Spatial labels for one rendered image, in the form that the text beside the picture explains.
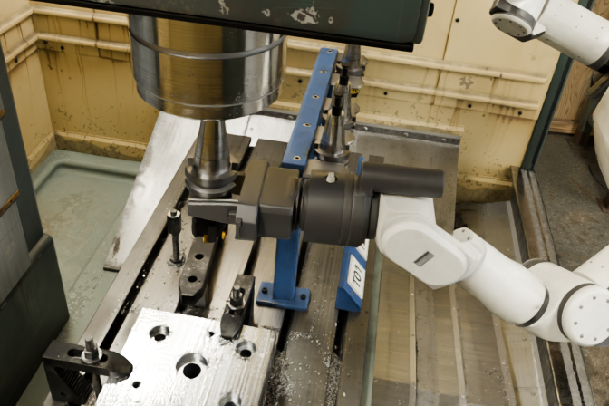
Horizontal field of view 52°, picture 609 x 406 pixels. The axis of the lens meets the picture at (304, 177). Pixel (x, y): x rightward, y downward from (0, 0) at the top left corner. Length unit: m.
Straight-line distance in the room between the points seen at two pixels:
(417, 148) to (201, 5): 1.37
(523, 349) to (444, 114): 0.67
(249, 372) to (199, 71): 0.55
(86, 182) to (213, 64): 1.52
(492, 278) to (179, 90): 0.44
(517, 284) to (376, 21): 0.44
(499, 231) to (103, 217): 1.16
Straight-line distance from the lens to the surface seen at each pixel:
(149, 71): 0.62
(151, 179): 1.79
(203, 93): 0.60
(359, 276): 1.24
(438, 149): 1.84
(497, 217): 1.93
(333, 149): 1.03
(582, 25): 1.30
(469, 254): 0.74
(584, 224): 3.23
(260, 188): 0.73
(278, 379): 1.11
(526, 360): 1.55
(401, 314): 1.44
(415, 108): 1.81
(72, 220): 1.94
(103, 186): 2.05
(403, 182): 0.71
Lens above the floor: 1.79
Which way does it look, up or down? 36 degrees down
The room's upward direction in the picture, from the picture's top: 5 degrees clockwise
